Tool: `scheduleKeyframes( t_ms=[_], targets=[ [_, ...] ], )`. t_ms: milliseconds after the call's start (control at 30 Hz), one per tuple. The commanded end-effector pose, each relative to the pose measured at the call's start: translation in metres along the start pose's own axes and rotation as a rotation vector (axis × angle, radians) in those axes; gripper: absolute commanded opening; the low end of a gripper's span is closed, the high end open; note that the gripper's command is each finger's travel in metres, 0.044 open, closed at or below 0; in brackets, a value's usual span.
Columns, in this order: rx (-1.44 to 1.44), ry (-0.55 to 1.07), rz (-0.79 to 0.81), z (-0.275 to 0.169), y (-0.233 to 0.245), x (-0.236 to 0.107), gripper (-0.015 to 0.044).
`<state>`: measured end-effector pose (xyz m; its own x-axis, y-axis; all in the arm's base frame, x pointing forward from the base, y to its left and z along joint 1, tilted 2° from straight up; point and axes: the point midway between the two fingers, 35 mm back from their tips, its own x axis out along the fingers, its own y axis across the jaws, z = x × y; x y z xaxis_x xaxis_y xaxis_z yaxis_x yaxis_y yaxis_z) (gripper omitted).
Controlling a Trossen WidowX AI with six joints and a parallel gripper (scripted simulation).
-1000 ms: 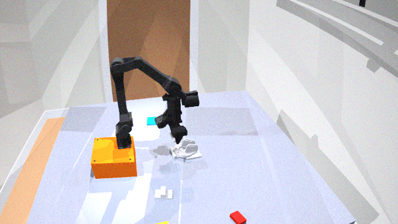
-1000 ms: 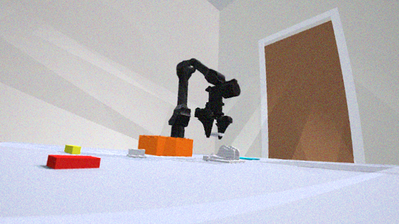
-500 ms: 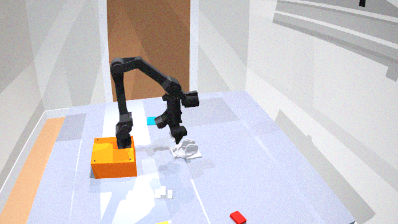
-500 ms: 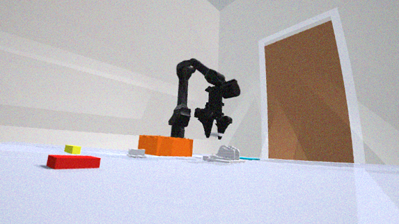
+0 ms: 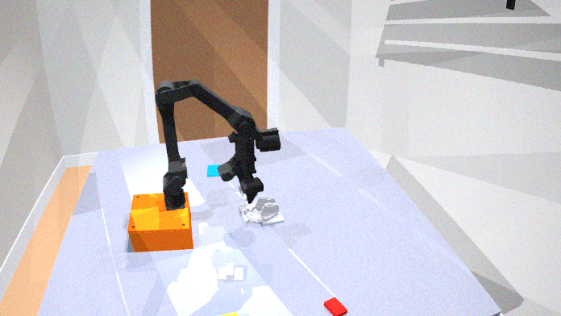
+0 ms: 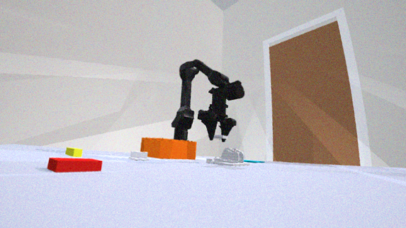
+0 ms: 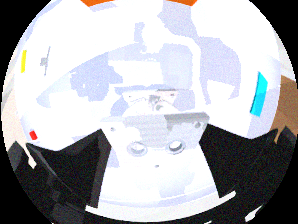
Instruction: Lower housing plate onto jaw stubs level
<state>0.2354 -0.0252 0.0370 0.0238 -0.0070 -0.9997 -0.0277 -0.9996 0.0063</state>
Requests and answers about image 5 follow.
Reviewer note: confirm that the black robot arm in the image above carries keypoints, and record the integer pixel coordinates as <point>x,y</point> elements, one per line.
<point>241,120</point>

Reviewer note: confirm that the red rectangular bar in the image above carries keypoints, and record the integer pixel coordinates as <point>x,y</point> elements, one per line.
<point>335,307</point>

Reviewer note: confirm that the cyan flat rectangular block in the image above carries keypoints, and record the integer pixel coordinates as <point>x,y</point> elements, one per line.
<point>212,170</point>

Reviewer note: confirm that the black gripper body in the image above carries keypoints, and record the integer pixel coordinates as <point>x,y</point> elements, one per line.
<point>247,167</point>

